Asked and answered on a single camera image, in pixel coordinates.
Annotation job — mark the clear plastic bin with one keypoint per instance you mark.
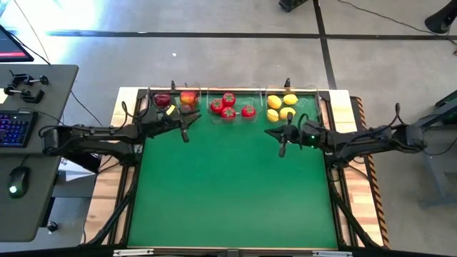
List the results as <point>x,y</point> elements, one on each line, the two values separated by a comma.
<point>308,107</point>
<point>198,96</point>
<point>246,101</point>

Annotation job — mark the black backlit keyboard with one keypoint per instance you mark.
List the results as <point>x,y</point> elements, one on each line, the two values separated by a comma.
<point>18,128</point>

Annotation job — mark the black round knob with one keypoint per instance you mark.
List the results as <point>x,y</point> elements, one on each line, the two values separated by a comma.
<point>52,226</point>

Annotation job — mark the silver metal bracket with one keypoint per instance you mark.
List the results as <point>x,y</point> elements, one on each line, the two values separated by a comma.
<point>332,253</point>
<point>133,252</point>

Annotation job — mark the yellow tape tag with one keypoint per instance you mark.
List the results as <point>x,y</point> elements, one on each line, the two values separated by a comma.
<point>171,109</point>

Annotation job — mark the black floor box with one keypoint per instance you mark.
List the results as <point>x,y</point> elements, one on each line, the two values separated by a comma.
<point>291,4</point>

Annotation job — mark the yellow lemon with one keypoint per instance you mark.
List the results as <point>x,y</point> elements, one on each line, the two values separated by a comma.
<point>272,115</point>
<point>290,99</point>

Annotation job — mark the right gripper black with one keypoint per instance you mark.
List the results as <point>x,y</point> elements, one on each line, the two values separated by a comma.
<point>312,135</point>

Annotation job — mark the red strawberry toy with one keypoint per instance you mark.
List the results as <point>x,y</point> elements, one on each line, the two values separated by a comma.
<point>228,99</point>

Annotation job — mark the black chair base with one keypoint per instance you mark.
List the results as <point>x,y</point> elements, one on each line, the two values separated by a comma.
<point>441,21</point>

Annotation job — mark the black computer mouse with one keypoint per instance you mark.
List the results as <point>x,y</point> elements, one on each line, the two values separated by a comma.
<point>19,178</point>

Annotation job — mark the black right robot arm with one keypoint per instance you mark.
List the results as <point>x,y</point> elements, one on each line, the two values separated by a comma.
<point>375,141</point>

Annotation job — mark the black upright post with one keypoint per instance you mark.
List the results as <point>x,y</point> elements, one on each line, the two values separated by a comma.
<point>173,85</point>
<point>286,84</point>

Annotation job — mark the orange-yellow lemon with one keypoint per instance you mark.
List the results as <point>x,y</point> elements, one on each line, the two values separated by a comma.
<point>287,112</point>
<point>274,102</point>

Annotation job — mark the grey desk top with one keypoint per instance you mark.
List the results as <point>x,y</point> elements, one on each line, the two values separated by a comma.
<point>39,214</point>
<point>53,103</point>

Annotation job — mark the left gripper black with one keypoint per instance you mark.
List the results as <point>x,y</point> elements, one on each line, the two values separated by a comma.
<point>160,123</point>

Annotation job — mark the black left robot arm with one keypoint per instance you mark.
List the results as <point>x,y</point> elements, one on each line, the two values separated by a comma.
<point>100,137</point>

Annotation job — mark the green table mat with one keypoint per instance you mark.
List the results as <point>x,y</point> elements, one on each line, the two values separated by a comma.
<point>232,200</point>

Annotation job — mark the yellow black hazard strip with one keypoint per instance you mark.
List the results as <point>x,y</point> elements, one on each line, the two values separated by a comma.
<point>379,214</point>

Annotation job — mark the black desk monitor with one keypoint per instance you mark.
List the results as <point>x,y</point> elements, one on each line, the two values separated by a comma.
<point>10,46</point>

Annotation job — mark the red and yellow apple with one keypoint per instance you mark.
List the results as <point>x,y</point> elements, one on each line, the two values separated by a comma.
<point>188,97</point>

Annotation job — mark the black screw clamp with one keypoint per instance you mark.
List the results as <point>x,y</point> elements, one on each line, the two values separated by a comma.
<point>28,80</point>
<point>34,96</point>

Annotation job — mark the black aluminium table frame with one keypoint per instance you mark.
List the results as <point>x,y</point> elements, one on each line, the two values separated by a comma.
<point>127,214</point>

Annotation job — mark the grey metal stand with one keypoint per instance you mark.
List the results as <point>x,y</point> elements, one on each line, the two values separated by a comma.
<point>439,178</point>

